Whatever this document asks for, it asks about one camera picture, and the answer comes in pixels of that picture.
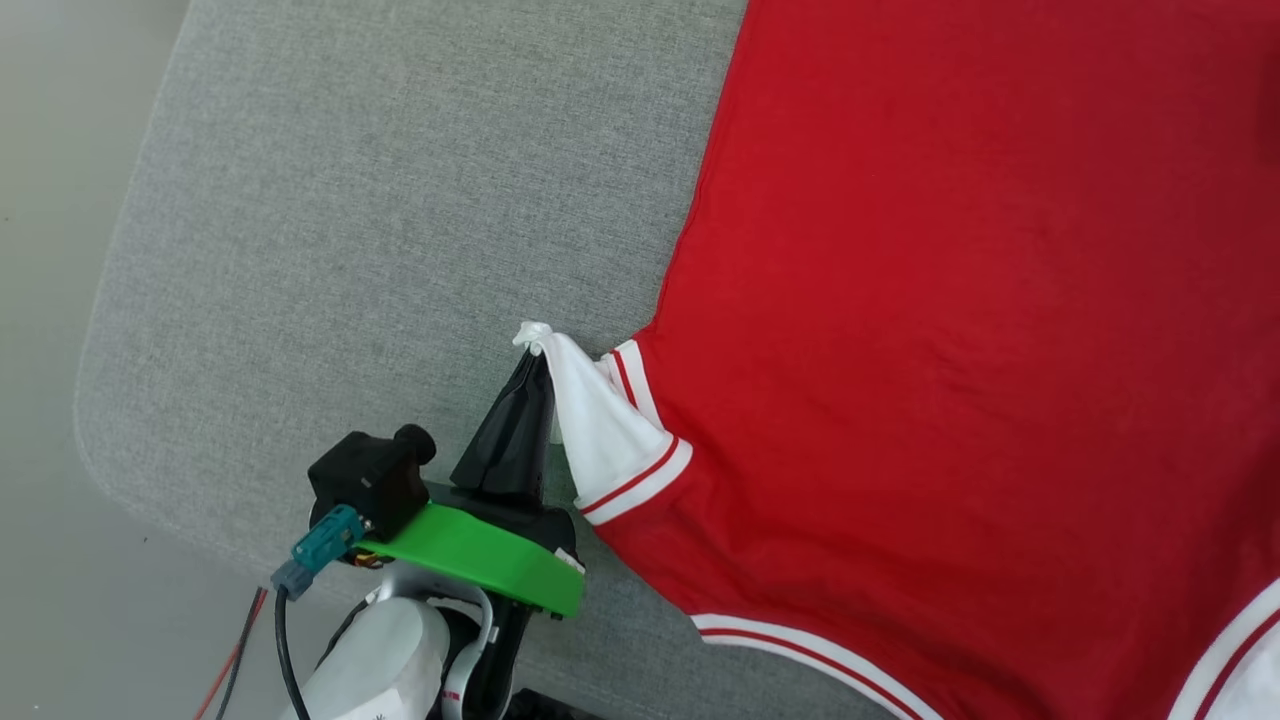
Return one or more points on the red shirt with white trim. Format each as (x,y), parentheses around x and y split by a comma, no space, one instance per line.
(950,350)

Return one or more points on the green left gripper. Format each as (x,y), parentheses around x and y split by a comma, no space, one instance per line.
(490,560)

